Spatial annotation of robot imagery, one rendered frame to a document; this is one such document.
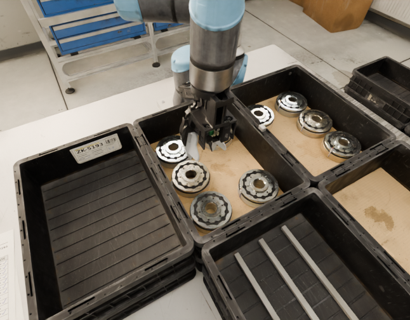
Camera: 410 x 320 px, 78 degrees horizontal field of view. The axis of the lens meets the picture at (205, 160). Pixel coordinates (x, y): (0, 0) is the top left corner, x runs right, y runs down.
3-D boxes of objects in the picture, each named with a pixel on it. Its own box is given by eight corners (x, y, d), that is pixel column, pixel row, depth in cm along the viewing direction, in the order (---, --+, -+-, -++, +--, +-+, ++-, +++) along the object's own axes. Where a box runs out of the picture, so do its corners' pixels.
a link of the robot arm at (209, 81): (181, 53, 43) (223, 44, 45) (181, 77, 46) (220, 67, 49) (202, 76, 39) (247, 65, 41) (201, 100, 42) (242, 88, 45)
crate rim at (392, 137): (223, 94, 81) (223, 88, 80) (295, 69, 90) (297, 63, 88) (310, 189, 60) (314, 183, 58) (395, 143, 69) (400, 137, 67)
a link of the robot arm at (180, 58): (176, 72, 102) (172, 40, 91) (210, 74, 101) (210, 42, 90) (171, 93, 95) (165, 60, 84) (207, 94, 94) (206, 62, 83)
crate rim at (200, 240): (132, 127, 73) (131, 120, 71) (223, 94, 81) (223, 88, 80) (197, 251, 51) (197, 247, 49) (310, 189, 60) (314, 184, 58)
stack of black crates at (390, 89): (322, 126, 180) (351, 69, 145) (352, 112, 189) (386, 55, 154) (370, 166, 159) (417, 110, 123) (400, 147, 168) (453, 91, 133)
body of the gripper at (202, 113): (202, 153, 51) (205, 104, 41) (183, 126, 55) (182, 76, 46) (234, 140, 53) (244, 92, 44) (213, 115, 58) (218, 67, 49)
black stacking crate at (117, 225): (38, 188, 71) (14, 163, 62) (139, 149, 80) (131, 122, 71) (64, 340, 50) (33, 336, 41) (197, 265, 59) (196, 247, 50)
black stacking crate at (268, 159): (140, 148, 80) (132, 122, 71) (221, 117, 89) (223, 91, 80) (198, 263, 59) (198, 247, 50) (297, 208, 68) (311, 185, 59)
